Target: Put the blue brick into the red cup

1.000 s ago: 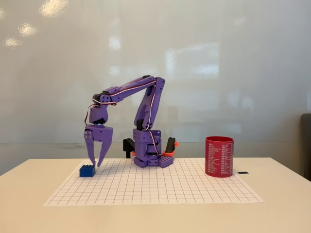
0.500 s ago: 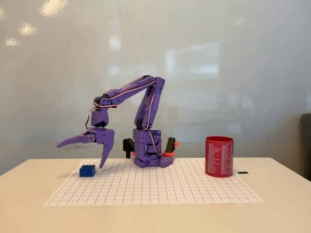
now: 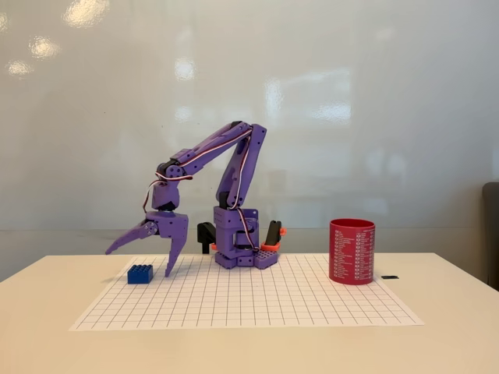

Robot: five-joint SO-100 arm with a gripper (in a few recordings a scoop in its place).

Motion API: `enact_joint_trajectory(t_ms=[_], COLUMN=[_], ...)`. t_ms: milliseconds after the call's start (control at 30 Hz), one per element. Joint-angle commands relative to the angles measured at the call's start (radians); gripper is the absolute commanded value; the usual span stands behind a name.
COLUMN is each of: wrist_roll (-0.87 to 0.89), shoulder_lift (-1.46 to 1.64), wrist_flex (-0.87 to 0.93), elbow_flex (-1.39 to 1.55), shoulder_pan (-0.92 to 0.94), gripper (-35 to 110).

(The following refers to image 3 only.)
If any blue toy brick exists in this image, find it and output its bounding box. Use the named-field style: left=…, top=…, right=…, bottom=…
left=127, top=263, right=154, bottom=285

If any red cup with white print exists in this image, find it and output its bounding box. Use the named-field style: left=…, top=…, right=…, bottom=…
left=328, top=218, right=376, bottom=287

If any white grid paper sheet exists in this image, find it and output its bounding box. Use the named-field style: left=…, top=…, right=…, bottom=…
left=69, top=255, right=425, bottom=332

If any dark grey chair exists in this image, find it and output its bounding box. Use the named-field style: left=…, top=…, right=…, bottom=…
left=482, top=182, right=499, bottom=291

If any red white black servo cable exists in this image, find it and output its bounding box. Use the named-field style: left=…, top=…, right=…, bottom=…
left=140, top=171, right=194, bottom=213

